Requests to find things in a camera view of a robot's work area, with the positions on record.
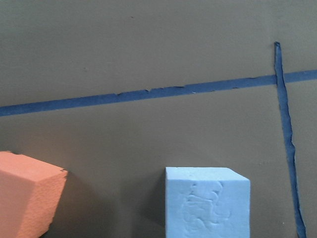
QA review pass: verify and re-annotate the light blue foam block far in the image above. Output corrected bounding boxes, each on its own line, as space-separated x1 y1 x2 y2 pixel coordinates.
165 167 251 238

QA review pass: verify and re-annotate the orange foam block far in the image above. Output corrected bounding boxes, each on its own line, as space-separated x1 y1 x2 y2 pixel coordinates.
0 151 67 238

